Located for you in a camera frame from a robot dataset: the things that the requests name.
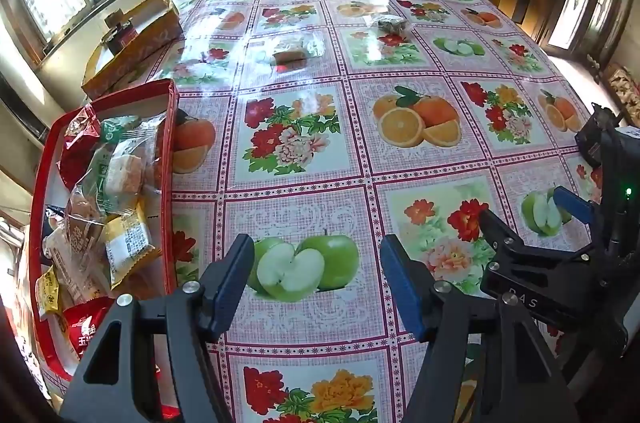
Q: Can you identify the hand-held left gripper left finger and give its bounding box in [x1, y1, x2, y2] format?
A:
[59, 233, 257, 423]

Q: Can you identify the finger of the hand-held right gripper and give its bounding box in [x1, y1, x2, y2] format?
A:
[553, 186, 598, 225]
[478, 208, 596, 273]

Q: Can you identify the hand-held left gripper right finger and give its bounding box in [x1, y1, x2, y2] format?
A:
[379, 233, 581, 423]

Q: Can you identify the yellow snack packet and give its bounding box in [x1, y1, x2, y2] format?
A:
[102, 198, 163, 291]

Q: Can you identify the red rimmed white tray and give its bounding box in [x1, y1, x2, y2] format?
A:
[27, 78, 181, 396]

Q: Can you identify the green label clear cake packet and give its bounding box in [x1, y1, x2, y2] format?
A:
[72, 116, 168, 224]

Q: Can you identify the small yellow packet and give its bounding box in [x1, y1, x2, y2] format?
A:
[36, 265, 63, 324]

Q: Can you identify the clear packet brown cake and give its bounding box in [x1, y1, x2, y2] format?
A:
[270, 34, 328, 71]

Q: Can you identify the clear packet dark green snack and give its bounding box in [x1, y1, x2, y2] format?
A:
[370, 16, 415, 44]

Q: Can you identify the patterned cushion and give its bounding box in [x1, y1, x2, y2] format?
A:
[602, 62, 640, 126]

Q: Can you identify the floral fruit print tablecloth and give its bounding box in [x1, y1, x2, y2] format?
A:
[45, 0, 608, 423]

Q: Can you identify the yellow cardboard box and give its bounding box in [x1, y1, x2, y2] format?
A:
[80, 0, 183, 101]

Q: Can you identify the dark red jar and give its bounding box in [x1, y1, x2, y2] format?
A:
[104, 10, 138, 54]

